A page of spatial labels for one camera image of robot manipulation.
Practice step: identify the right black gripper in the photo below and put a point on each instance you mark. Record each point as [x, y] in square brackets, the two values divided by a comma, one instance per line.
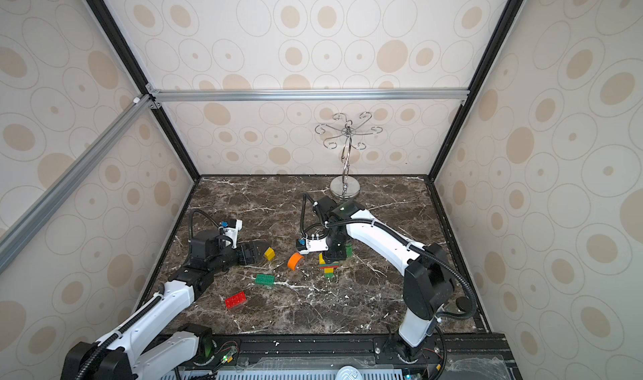
[335, 250]

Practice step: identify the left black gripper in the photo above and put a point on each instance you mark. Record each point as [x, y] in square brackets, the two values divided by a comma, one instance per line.
[254, 257]

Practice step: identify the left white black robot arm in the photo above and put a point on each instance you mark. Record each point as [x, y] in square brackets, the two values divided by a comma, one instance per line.
[128, 352]

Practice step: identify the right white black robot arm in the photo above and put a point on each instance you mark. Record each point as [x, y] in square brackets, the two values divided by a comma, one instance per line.
[432, 288]

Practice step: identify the green long lego front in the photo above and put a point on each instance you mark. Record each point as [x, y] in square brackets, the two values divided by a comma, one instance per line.
[265, 280]

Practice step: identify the orange round lego piece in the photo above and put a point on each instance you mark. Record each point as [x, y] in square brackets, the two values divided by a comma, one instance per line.
[294, 261]

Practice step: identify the chrome hook stand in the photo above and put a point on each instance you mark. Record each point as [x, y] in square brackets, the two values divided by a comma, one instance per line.
[342, 134]

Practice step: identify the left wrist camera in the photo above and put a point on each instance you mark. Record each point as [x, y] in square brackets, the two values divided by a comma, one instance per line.
[230, 230]

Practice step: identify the horizontal aluminium rail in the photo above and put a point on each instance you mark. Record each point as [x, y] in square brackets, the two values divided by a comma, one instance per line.
[310, 95]

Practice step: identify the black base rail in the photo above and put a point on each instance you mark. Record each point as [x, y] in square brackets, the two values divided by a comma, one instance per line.
[317, 356]

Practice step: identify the left slanted aluminium rail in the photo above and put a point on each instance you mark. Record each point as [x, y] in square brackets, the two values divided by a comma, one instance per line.
[34, 219]

